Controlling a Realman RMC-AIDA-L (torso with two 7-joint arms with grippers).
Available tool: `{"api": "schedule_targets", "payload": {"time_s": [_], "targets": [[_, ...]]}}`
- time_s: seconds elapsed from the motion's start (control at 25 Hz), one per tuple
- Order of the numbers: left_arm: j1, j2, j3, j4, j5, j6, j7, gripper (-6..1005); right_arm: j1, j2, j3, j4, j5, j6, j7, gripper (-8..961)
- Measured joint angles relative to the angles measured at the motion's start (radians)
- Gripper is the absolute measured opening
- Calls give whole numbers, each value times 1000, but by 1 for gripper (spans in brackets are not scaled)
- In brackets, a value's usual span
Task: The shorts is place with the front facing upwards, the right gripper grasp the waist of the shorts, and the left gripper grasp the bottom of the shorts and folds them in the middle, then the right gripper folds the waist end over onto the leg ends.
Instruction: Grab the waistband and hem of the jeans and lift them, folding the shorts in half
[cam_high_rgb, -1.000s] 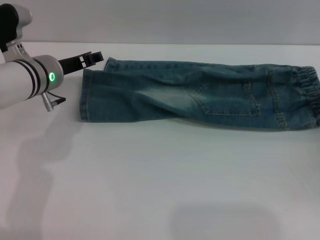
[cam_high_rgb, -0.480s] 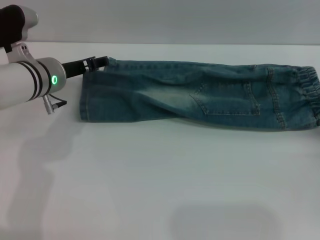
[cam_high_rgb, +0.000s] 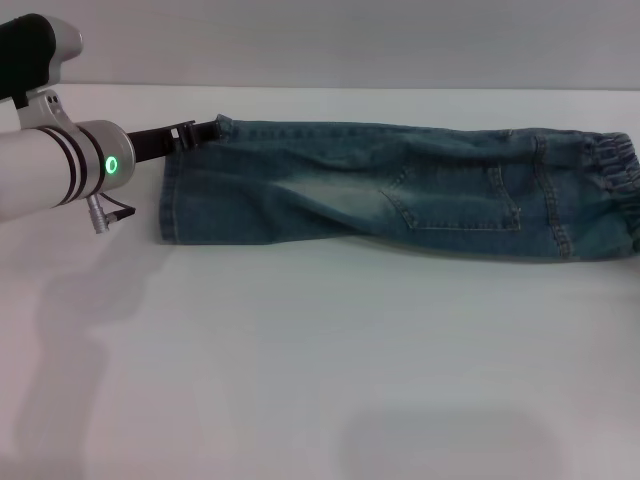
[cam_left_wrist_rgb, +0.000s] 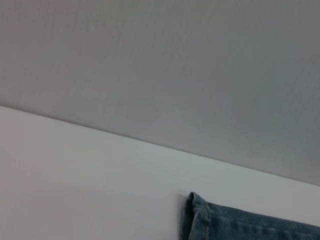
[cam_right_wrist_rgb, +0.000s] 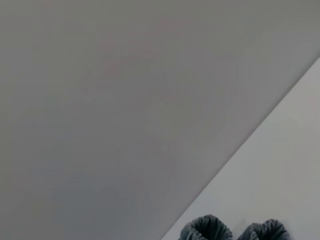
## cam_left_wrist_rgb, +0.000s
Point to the blue denim shorts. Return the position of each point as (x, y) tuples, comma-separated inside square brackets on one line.
[(250, 225)]

